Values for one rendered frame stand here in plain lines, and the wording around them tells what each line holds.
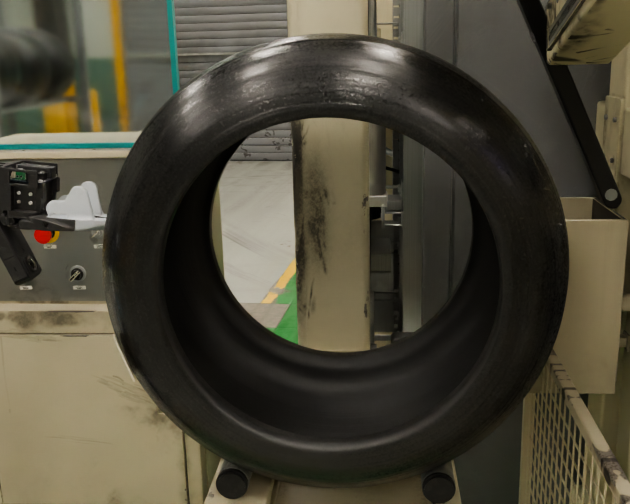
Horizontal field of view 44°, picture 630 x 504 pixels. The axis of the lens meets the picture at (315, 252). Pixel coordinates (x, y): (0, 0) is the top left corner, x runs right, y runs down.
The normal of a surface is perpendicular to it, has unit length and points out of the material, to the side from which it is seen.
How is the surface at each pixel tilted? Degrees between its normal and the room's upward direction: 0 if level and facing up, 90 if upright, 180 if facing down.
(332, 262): 90
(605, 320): 90
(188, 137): 82
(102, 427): 90
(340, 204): 90
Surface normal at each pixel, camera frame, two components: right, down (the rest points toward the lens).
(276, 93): -0.12, 0.07
